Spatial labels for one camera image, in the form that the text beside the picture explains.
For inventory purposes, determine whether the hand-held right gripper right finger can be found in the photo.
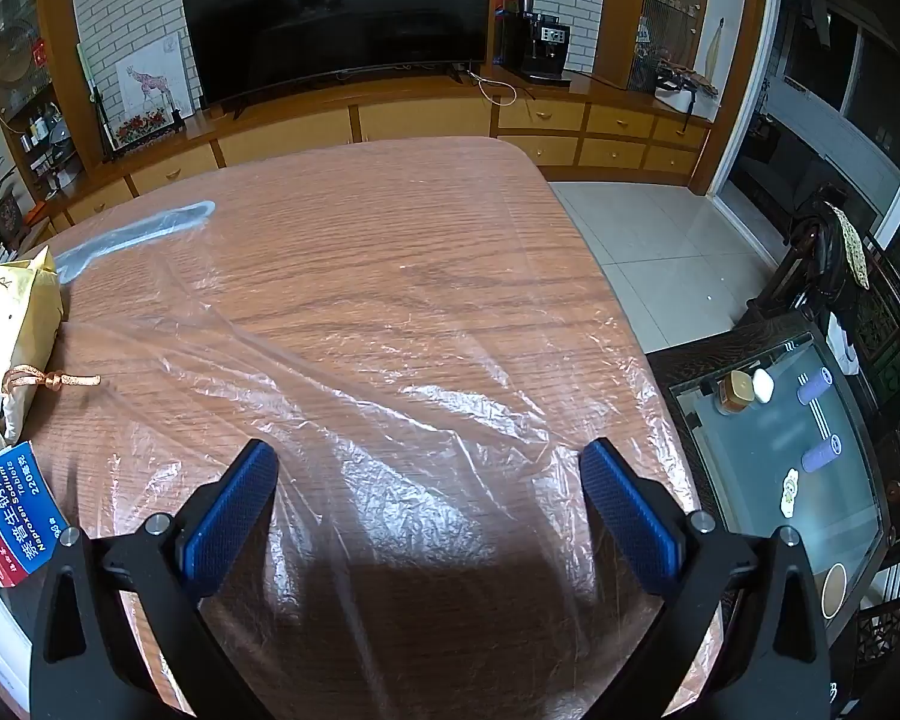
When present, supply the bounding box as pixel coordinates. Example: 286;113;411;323
581;439;833;720

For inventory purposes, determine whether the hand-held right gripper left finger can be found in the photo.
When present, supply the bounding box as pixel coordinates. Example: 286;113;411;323
28;439;280;720

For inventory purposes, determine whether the glass coffee table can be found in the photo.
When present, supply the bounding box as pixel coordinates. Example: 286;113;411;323
649;315;900;661

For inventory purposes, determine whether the brown jar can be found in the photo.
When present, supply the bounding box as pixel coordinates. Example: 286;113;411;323
718;370;755;415

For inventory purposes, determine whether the purple cup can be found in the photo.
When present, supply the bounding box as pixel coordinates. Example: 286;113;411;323
797;367;835;406
801;435;842;474

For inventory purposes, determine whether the clear plastic table sheet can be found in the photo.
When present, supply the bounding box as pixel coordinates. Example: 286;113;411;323
52;142;721;720

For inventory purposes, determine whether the dark wooden chair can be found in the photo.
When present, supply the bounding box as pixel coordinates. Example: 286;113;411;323
746;195;871;331

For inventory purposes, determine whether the dark carved wooden bench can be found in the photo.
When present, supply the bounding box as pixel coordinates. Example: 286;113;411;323
847;232;900;421

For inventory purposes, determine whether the patterned cloth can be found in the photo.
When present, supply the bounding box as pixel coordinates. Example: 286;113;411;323
832;202;872;290

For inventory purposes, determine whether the potted plant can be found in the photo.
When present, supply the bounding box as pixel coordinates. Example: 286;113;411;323
0;157;32;250

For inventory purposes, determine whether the giraffe picture board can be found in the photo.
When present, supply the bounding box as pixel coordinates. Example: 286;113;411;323
115;34;194;149

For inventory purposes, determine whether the dark ornament on white base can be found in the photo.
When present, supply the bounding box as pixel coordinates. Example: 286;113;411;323
655;60;721;122

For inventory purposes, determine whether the wooden television cabinet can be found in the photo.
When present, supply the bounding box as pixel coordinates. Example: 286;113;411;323
15;64;721;241

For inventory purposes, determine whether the black coffee machine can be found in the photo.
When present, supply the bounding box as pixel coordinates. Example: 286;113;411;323
521;11;572;83

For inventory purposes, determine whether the black container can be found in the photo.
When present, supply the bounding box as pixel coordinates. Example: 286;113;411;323
493;11;526;68

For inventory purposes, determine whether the large glass window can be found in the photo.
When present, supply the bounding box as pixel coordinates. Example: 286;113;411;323
735;0;900;241

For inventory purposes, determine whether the wooden display cabinet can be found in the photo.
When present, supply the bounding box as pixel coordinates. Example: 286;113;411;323
594;0;767;196

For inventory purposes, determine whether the black flat television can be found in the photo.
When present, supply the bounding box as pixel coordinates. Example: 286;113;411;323
178;0;494;112

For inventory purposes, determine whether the wooden shelf cabinet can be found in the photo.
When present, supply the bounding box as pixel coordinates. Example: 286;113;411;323
0;0;100;203

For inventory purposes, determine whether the yellow drawstring bag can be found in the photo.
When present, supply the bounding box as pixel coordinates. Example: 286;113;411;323
0;246;102;458

